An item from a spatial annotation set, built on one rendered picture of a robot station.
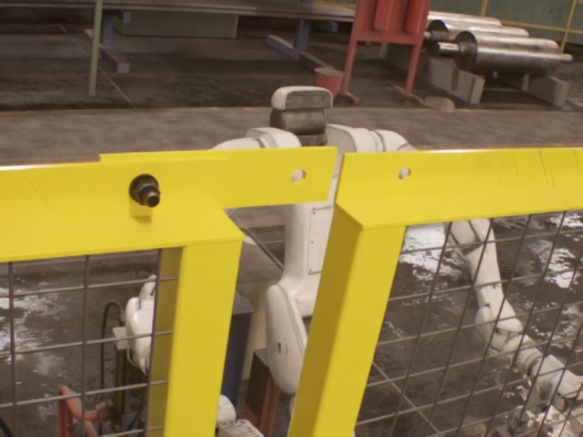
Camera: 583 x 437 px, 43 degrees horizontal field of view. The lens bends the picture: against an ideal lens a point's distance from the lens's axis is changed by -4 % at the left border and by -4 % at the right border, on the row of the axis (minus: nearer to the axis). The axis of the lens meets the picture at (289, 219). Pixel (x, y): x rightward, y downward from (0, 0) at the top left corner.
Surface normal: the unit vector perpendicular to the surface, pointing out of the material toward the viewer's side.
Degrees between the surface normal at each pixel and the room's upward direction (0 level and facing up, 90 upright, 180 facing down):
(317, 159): 90
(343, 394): 90
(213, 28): 90
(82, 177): 90
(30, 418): 0
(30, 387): 0
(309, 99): 79
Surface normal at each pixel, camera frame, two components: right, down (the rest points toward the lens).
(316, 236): 0.56, 0.25
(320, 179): 0.46, 0.44
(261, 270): 0.16, -0.89
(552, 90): -0.87, 0.07
